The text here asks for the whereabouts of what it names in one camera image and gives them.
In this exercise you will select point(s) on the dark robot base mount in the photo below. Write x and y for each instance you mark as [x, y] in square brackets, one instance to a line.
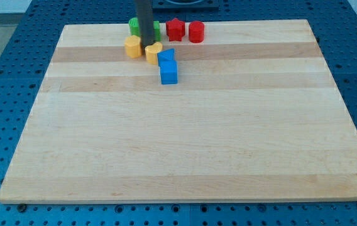
[185, 4]

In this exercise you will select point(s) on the green square block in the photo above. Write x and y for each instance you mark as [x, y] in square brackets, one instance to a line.
[157, 32]

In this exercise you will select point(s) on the yellow hexagon block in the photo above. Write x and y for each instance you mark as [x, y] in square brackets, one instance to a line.
[133, 47]

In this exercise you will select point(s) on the red star block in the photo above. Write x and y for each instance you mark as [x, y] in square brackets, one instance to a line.
[175, 29]

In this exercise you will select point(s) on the yellow heart block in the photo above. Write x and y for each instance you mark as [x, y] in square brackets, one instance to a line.
[152, 51]

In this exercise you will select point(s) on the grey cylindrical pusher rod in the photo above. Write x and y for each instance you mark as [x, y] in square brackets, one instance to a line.
[144, 12]

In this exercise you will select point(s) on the blue cube block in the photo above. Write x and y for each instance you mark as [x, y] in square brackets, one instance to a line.
[169, 72]

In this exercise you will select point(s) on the wooden board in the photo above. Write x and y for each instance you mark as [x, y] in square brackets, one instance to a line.
[256, 116]

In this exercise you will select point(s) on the red cylinder block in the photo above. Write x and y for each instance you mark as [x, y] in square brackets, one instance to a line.
[196, 32]

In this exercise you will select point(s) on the green round block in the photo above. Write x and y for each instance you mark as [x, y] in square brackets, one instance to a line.
[134, 27]

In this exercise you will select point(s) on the blue triangle block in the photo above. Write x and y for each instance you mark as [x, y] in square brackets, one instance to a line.
[166, 56]

